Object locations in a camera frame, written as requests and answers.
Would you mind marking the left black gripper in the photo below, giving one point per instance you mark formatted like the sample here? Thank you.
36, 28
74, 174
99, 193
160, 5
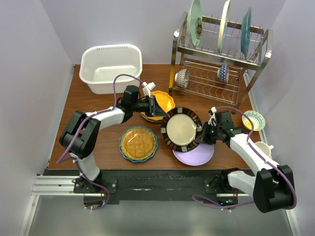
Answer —
153, 106

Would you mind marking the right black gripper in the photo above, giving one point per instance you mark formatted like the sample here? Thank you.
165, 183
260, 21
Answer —
203, 137

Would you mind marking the yellow dotted scalloped plate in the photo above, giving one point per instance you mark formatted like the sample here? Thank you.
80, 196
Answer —
164, 100

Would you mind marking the black rimmed checkered plate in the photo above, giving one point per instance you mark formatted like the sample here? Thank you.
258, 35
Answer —
178, 129

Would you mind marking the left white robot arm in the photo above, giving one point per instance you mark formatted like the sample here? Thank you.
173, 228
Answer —
80, 134

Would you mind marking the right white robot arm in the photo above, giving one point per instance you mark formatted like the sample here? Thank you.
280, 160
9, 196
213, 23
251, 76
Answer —
271, 185

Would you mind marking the white plastic bin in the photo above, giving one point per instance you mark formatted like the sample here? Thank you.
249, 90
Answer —
111, 66

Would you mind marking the mint floral plate on table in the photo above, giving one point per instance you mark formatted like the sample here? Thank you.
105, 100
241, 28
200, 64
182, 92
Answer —
151, 119

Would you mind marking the lilac plastic plate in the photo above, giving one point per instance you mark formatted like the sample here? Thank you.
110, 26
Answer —
196, 157

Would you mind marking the amber glass plate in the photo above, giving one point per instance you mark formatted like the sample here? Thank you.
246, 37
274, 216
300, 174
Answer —
138, 143

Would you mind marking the brown patterned bowl in rack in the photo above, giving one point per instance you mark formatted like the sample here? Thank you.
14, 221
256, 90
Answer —
182, 78

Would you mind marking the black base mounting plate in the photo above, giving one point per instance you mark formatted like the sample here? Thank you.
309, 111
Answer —
114, 186

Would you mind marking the blue yellow patterned bowl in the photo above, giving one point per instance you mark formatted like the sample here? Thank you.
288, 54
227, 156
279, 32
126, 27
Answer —
256, 118

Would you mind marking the white ceramic mug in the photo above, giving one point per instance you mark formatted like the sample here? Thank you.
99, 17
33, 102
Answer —
265, 148

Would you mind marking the steel two-tier dish rack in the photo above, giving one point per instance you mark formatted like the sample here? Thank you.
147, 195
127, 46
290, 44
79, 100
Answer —
203, 61

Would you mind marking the blue zigzag bowl in rack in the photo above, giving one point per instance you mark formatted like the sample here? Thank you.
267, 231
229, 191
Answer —
223, 73

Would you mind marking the mint floral plate in rack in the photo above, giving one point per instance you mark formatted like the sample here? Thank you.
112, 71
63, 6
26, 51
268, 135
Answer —
194, 22

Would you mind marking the cream plate in rack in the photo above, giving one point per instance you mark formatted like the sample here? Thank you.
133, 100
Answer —
223, 25

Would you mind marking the teal plate in rack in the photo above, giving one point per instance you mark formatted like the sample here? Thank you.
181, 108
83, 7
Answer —
245, 32

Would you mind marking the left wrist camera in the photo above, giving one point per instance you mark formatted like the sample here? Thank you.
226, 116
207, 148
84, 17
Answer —
147, 88

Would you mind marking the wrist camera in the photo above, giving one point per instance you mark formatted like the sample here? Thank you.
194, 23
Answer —
147, 88
212, 113

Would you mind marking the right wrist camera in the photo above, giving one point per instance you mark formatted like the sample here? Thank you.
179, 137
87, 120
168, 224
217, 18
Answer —
212, 113

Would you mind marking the aluminium rail frame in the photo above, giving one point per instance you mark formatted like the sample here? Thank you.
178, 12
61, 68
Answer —
49, 186

